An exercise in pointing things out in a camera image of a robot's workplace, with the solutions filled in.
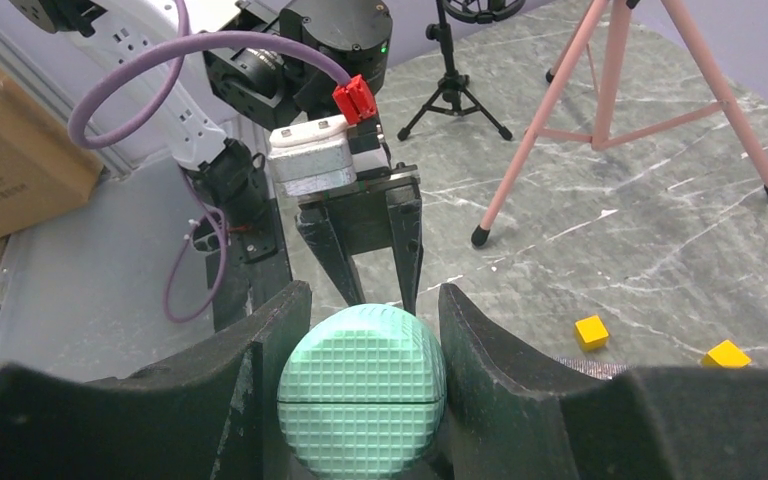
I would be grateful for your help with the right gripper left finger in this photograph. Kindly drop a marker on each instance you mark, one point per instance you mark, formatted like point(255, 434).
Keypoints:
point(208, 412)

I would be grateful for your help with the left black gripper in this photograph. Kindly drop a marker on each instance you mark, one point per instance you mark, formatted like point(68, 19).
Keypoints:
point(377, 212)

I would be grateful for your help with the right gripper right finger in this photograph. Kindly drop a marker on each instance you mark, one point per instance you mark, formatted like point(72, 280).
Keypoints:
point(516, 413)

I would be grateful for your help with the black shock mount tripod stand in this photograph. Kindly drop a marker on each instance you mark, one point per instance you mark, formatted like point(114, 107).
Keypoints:
point(452, 96)

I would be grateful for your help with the teal green microphone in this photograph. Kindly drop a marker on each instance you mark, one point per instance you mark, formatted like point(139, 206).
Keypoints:
point(362, 394)

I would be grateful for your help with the glitter sequin microphone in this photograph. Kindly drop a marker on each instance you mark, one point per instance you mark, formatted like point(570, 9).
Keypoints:
point(594, 369)

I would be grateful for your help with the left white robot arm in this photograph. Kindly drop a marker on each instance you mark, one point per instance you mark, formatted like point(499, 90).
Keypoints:
point(251, 101)

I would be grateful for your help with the yellow cube middle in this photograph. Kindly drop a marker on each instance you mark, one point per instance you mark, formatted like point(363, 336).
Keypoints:
point(591, 333)

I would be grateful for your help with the yellow cube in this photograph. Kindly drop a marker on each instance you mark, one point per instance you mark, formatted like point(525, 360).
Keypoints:
point(591, 333)
point(726, 354)

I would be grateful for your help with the yellow cube near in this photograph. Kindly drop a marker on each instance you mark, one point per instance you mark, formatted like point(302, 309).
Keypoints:
point(726, 354)

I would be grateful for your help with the brown cardboard box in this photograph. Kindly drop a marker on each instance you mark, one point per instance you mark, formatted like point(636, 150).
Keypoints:
point(42, 173)

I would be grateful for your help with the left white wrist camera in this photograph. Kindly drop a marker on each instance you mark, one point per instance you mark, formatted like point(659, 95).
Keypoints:
point(319, 155)

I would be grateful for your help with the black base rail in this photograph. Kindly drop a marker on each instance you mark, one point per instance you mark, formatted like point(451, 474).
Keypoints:
point(257, 266)

